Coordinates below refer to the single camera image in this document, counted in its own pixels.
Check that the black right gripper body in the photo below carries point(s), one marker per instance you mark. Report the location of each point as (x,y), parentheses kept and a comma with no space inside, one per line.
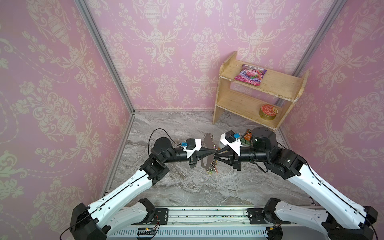
(236,157)

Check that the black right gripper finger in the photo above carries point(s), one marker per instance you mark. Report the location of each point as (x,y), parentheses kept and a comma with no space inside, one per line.
(228,161)
(226,152)

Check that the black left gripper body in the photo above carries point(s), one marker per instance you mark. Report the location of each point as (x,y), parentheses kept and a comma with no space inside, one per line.
(192,162)

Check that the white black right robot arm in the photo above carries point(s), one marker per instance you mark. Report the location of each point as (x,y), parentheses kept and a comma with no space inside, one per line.
(340,219)

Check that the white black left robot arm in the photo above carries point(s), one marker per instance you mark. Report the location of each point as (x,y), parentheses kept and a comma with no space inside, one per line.
(126,186)

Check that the green orange food packet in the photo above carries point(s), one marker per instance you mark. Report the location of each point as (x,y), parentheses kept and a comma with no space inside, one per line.
(248,135)

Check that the red round tin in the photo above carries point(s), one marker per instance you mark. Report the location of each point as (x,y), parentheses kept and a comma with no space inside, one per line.
(268,112)

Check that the pink snack packet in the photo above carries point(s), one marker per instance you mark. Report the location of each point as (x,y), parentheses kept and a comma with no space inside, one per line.
(251,74)

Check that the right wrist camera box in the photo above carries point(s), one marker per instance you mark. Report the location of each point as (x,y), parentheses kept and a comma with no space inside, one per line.
(232,140)

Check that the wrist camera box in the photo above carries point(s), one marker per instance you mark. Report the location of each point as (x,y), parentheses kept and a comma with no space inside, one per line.
(232,140)
(190,146)

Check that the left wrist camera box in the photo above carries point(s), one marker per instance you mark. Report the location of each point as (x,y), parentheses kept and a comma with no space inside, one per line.
(190,146)

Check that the aluminium front rail base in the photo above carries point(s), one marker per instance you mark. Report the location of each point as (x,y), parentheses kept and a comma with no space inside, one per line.
(143,221)

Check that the right aluminium corner post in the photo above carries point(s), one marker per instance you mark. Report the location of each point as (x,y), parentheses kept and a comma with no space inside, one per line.
(319,35)

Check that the aluminium corner frame post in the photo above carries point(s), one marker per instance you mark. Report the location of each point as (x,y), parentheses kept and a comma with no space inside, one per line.
(101,46)

